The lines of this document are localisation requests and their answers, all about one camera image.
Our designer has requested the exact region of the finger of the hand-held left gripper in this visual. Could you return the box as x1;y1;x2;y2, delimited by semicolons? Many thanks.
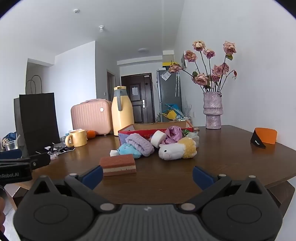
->
18;153;51;171
0;149;23;160

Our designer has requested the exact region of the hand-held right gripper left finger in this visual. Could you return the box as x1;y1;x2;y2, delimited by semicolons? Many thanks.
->
28;166;116;214

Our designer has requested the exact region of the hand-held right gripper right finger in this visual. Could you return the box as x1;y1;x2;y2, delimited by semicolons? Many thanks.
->
180;166;269;213

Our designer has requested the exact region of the brown layered sponge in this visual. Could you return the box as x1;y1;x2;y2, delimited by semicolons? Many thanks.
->
99;154;137;177

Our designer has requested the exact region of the yellow plush toy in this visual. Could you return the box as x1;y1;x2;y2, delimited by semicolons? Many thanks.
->
178;137;197;159

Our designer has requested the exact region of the clear plastic bag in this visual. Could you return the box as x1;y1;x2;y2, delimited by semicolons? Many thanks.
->
187;132;200;149

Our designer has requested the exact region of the white sheep plush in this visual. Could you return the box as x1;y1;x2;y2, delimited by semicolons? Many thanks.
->
158;142;185;161

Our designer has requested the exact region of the blue plush toy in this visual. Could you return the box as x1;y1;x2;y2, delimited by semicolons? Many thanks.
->
119;143;142;159

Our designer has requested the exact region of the purple satin scrunchie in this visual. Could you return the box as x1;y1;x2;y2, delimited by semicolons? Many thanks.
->
162;126;183;145

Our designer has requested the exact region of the purple fluffy headband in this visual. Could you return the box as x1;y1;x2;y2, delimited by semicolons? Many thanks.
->
125;134;154;157

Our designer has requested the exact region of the white tape roll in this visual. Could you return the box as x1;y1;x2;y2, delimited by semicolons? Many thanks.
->
150;130;167;149

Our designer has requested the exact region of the red cardboard box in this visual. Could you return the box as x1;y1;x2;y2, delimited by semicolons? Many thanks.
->
118;120;194;144

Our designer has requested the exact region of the clear plastic cup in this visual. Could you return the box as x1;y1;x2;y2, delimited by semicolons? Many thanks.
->
4;138;19;151

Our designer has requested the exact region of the pile of black white packets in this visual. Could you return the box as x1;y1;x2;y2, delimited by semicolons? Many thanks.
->
36;142;75;158

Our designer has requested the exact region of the black paper bag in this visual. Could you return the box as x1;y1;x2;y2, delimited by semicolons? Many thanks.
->
13;75;61;157

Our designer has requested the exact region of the yellow mug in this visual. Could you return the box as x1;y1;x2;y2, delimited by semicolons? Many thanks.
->
65;130;88;147

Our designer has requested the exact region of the pink suitcase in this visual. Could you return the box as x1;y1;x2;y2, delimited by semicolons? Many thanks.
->
71;99;113;135

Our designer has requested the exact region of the yellow thermos jug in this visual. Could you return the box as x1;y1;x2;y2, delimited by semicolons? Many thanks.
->
111;86;135;136

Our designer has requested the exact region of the purple ceramic vase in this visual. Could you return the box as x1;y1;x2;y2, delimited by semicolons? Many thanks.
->
203;91;224;129

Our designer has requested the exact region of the yellow blue toy pile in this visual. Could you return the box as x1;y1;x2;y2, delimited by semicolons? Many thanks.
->
159;103;185;122

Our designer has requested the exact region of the orange black pouch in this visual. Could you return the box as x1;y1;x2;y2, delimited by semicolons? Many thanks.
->
250;127;277;149

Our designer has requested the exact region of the dark brown entrance door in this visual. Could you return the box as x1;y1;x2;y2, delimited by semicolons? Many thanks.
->
121;73;154;124

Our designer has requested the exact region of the grey refrigerator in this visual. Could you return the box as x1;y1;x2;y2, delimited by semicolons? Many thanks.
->
157;69;182;122

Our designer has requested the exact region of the interior door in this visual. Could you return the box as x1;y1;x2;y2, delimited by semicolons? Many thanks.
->
107;70;116;101

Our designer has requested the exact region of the bunch of dried pink roses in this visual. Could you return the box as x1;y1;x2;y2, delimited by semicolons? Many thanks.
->
168;40;238;93

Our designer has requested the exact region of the yellow white box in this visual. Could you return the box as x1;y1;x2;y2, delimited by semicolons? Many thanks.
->
162;50;175;67

